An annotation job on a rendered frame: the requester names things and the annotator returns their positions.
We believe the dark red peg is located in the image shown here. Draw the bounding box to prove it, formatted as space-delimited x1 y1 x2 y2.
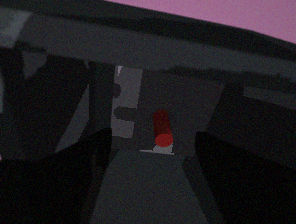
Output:
153 109 173 147

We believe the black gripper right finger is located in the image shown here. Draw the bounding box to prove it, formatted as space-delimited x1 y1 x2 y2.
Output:
194 131 296 224

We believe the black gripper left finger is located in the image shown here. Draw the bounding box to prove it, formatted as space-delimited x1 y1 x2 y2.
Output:
0 128 112 224

